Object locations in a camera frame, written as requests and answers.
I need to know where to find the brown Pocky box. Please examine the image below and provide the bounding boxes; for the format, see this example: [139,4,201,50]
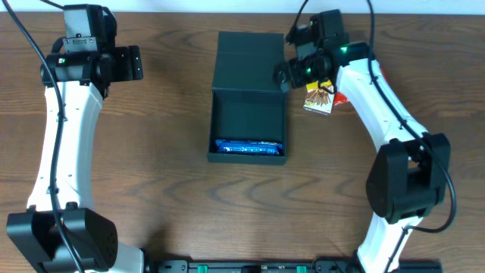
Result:
[303,80,335,115]

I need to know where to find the red snack bag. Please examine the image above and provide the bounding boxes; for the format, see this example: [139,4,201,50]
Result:
[333,92,349,105]

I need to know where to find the black gift box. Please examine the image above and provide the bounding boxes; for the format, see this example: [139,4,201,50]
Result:
[207,31,287,165]

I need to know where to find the blue Oreo cookie pack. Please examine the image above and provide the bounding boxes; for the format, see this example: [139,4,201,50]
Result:
[215,140,283,155]

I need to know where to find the red cardboard snack box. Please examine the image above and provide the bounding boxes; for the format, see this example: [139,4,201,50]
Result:
[380,68,388,82]

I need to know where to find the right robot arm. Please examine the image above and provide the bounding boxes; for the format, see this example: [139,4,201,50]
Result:
[275,27,456,272]

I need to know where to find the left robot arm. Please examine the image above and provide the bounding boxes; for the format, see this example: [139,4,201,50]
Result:
[7,45,145,272]

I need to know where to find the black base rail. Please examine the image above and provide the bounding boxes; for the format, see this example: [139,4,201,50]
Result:
[145,259,443,273]

